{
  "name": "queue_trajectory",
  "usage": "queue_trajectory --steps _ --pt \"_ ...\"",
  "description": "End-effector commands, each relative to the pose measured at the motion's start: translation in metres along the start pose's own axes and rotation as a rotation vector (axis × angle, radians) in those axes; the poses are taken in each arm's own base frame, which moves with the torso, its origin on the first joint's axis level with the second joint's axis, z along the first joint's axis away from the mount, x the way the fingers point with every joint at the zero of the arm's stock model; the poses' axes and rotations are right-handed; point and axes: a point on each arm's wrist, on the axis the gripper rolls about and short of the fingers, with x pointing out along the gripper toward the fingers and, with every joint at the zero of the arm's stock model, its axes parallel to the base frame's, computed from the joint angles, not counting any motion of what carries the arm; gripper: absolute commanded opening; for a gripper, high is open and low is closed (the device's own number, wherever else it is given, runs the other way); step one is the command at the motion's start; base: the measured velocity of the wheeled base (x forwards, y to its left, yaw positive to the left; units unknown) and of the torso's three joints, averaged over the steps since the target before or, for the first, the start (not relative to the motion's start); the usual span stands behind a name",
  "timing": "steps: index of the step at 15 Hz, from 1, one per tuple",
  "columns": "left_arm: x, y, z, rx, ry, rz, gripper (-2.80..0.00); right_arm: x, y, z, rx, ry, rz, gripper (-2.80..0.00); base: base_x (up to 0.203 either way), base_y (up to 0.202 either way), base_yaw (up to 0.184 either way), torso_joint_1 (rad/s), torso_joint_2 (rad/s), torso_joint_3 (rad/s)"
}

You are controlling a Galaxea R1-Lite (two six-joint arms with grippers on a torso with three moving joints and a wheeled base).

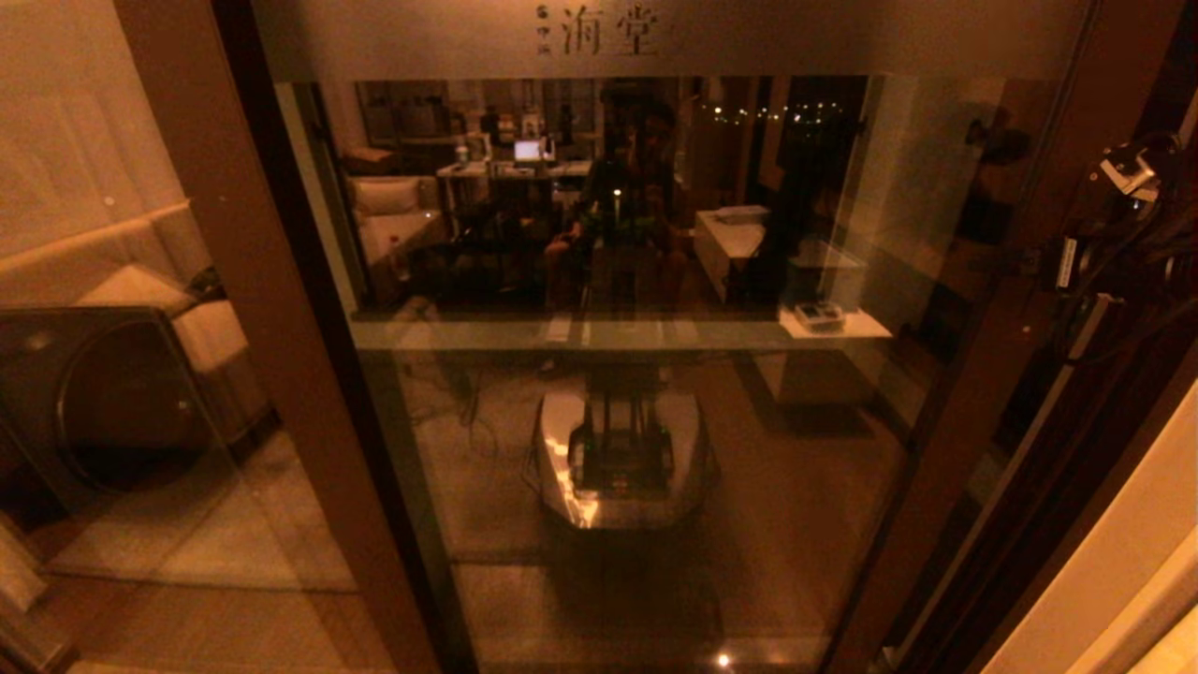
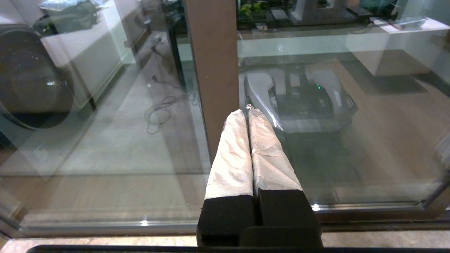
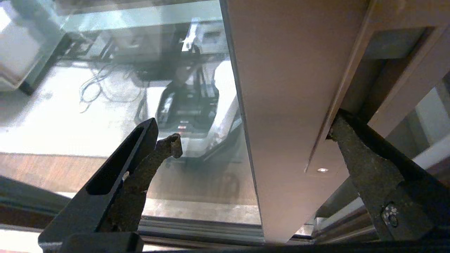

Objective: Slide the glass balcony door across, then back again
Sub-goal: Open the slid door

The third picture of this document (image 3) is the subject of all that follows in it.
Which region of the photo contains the white cabinet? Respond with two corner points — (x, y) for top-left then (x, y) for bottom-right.
(0, 0), (69, 93)

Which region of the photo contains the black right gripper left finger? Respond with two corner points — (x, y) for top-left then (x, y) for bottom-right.
(39, 118), (183, 252)

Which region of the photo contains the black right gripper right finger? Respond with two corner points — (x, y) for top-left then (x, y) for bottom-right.
(327, 109), (450, 243)

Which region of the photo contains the metal floor door track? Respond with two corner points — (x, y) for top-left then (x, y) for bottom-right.
(137, 197), (382, 246)

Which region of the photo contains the brown framed sliding glass door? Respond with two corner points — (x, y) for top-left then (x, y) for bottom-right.
(0, 0), (450, 245)

